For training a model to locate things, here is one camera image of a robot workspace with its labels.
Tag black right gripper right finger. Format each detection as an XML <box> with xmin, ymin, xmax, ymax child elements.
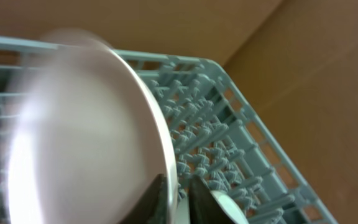
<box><xmin>188</xmin><ymin>175</ymin><xmax>235</xmax><ymax>224</ymax></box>

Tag grey dish rack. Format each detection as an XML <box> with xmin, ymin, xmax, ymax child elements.
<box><xmin>0</xmin><ymin>36</ymin><xmax>336</xmax><ymax>223</ymax></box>

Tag large white plate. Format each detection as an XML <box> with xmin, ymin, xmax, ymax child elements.
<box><xmin>1</xmin><ymin>30</ymin><xmax>178</xmax><ymax>223</ymax></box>

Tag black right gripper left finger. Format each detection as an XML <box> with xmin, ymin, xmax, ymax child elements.
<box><xmin>119</xmin><ymin>174</ymin><xmax>167</xmax><ymax>224</ymax></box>

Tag grey white bowl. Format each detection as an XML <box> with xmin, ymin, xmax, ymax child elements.
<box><xmin>175</xmin><ymin>190</ymin><xmax>250</xmax><ymax>224</ymax></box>

